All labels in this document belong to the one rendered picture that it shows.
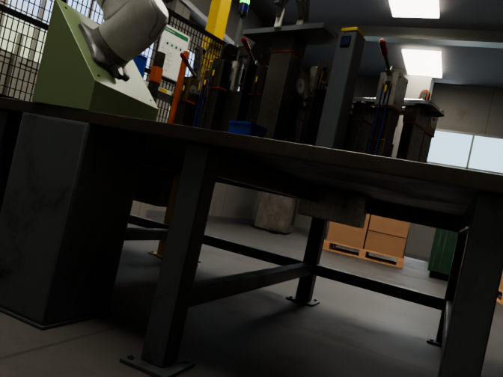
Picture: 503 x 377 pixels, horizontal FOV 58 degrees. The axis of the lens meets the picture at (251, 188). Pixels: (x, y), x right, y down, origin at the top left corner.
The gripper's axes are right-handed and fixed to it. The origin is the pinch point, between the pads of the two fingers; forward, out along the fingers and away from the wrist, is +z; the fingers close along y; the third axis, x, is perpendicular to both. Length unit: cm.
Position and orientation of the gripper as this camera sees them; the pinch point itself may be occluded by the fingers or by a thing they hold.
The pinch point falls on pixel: (288, 27)
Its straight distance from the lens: 179.1
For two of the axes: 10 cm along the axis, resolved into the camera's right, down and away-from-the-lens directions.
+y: 7.1, 1.5, 6.9
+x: -6.7, -1.7, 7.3
